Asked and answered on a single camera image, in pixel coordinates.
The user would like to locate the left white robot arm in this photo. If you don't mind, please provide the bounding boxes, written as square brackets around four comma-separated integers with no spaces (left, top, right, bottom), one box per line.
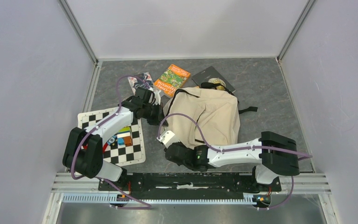
[62,88,164,190]

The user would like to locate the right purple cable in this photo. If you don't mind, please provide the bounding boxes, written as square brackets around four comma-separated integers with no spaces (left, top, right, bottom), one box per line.
[157,112,312,211]

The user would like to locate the checkered chess mat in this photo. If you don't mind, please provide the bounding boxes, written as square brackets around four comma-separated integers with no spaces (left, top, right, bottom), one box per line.
[77,107,146,167]

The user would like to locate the cream canvas backpack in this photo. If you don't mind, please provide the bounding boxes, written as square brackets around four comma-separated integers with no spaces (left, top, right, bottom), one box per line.
[163,87,258,149]

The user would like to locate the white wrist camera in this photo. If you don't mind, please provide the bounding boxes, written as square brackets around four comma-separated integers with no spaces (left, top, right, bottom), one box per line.
[151,90,163,105]
[157,130,180,148]

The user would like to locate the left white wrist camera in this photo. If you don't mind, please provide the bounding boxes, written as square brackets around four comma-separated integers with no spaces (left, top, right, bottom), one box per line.
[151,90,163,105]

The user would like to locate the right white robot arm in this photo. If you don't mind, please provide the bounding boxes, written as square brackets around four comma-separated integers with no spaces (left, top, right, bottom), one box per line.
[157,131,300,190]

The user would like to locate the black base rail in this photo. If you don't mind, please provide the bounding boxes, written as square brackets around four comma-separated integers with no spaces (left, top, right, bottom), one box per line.
[98,172,282,206]

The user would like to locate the floral navy book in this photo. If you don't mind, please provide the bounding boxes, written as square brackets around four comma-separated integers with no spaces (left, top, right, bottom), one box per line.
[127,72,154,95]

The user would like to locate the purple cable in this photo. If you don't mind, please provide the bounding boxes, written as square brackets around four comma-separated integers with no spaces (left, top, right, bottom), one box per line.
[70,75,152,210]
[157,112,312,211]

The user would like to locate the black book gold emblem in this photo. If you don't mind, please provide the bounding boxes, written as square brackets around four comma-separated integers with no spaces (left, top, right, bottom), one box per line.
[192,66,236,93]

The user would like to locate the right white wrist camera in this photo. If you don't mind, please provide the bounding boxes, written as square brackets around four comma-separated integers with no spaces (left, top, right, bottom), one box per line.
[157,130,180,148]

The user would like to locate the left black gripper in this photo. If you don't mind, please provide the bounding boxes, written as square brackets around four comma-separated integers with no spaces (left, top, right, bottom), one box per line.
[142,102,168,127]

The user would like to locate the orange treehouse book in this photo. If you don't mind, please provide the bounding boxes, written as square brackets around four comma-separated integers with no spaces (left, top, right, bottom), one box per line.
[154,64,191,98]

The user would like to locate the colourful block stack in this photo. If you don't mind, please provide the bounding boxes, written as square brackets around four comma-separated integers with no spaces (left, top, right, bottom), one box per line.
[116,126,133,147]

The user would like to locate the blue robot figure toy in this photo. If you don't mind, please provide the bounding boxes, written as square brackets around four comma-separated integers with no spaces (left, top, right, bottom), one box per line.
[107,135,117,146]

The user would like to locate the red calculator toy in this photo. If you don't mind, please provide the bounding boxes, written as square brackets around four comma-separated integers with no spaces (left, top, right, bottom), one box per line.
[83,142,109,153]

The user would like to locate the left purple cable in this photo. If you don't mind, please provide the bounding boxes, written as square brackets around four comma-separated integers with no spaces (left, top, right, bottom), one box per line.
[70,75,152,210]

